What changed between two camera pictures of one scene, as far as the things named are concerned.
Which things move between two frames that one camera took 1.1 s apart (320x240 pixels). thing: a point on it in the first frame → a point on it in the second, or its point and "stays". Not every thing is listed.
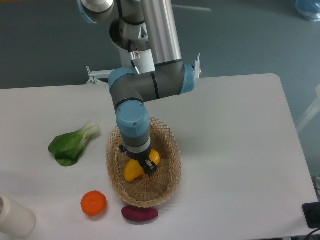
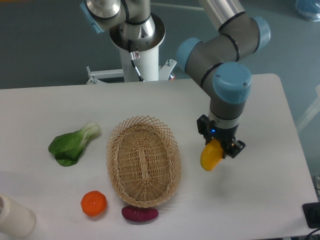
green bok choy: (67, 147) stays
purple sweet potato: (134, 213) stays
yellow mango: (133, 170) → (211, 154)
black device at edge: (311, 211) stays
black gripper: (143, 157) → (205, 125)
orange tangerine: (94, 203) stays
